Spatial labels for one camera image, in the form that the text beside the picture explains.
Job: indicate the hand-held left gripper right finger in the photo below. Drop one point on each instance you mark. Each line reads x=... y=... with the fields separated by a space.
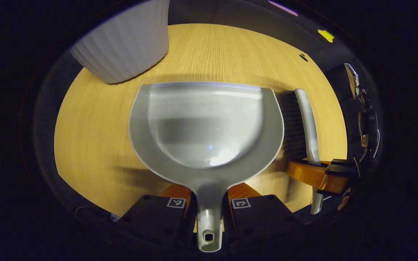
x=228 y=221

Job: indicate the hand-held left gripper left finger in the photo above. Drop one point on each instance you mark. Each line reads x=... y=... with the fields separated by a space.
x=189 y=221

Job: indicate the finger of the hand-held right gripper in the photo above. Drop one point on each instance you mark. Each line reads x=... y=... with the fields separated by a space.
x=310 y=174

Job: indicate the small grey broom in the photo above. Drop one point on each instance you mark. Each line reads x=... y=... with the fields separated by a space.
x=308 y=123

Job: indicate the grey plastic dustpan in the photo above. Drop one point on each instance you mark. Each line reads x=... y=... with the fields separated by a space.
x=205 y=123

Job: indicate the white ribbed garbage bin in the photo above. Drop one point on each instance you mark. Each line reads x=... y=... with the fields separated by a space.
x=125 y=43

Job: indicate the wooden desktop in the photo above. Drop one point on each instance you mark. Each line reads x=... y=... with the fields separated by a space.
x=96 y=145

